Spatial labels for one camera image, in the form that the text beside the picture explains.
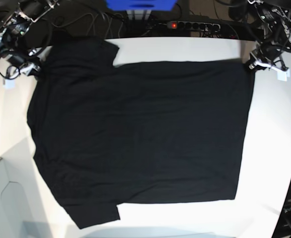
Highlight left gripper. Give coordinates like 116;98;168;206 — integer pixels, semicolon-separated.
245;48;274;72

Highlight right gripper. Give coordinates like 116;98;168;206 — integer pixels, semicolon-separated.
7;56;41;77

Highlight black T-shirt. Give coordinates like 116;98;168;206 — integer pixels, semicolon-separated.
27;38;254;229

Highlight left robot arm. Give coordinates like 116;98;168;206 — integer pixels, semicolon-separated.
246;0;291;72

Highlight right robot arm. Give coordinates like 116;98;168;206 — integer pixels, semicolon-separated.
0;0;59;80

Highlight black power strip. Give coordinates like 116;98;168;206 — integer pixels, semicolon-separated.
165;21;221;33

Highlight blue plastic bin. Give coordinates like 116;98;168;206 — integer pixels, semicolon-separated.
106;0;177;11

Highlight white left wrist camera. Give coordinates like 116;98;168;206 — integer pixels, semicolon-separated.
277;69;290;82

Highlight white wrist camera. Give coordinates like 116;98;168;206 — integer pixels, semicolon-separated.
277;69;290;82
3;79;15;90

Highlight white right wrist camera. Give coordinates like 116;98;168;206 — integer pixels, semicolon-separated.
3;79;15;90

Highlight tangled black cables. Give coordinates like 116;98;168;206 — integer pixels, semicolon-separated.
48;7;126;38

